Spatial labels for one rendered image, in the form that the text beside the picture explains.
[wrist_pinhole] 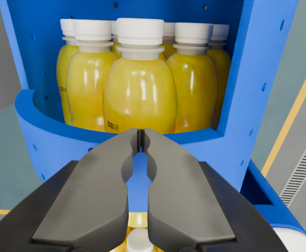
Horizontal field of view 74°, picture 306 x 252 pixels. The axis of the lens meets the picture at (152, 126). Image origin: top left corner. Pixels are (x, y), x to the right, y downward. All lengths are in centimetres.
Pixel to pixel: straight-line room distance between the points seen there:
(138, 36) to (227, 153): 11
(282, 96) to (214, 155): 158
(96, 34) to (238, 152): 17
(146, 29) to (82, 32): 8
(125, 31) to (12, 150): 181
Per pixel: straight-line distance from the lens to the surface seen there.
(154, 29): 17
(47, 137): 17
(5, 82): 69
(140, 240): 34
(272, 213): 66
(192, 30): 22
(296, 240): 70
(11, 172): 209
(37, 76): 30
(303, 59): 171
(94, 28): 22
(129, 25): 17
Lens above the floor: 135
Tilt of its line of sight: 63 degrees down
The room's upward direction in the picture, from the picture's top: 176 degrees clockwise
